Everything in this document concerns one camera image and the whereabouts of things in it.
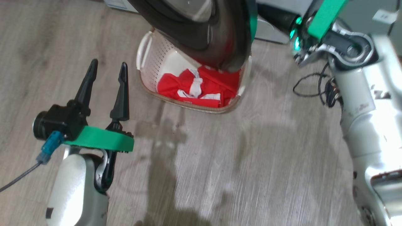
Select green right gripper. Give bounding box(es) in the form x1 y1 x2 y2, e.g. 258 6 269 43
307 0 348 40

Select red white garment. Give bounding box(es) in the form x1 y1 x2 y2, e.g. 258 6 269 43
157 66 241 108

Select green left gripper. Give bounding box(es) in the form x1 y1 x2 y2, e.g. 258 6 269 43
64 59 135 192

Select white paper label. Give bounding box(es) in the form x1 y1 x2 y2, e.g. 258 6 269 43
372 9 398 24

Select dark round washing machine door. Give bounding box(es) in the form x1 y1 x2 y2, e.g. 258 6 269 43
127 0 253 73

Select cream perforated laundry basket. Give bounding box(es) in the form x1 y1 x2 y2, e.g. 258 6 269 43
136 30 252 114

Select thin black right arm cables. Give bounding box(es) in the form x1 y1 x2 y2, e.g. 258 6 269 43
293 63 343 109

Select pale green cabinet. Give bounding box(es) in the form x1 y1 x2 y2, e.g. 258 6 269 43
338 0 402 57

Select left grey cable blue plug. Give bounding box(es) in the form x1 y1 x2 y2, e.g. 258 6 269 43
0 131 63 192

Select washing machine label sticker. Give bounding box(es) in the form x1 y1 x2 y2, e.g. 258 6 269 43
104 0 128 9

